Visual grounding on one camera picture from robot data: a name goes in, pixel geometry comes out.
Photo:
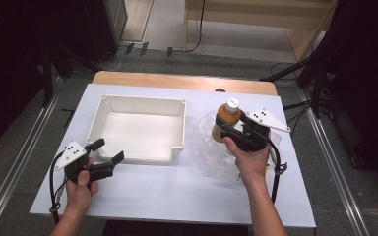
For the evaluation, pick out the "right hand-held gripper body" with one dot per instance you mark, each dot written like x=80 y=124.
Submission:
x=254 y=137

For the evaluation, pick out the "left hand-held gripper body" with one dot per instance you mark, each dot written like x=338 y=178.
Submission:
x=75 y=164

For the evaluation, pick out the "orange drink bottle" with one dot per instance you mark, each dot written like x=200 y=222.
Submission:
x=231 y=111

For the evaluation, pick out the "clear plastic bag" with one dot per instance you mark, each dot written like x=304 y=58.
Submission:
x=210 y=154

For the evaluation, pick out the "white plastic bin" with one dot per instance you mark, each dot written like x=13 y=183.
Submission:
x=139 y=131

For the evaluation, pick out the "person's right hand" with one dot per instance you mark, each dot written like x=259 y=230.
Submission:
x=251 y=162

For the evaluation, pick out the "person's left hand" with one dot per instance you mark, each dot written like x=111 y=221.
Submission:
x=77 y=196

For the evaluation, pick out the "small dark round object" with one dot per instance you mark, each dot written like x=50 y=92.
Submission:
x=220 y=89

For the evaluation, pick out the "white board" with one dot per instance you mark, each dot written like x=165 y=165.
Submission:
x=164 y=196

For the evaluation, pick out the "wooden table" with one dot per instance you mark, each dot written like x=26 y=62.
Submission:
x=164 y=80

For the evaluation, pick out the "black tripod stand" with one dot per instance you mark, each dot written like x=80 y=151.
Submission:
x=311 y=88

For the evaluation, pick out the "person's dark clothing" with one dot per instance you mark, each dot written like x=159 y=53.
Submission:
x=177 y=229

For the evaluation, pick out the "black cabinet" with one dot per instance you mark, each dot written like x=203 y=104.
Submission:
x=106 y=26

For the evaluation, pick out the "aluminium floor rail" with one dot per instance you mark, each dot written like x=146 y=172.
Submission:
x=16 y=164
x=334 y=164

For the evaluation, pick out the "wooden shelf frame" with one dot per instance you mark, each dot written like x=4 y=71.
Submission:
x=242 y=19

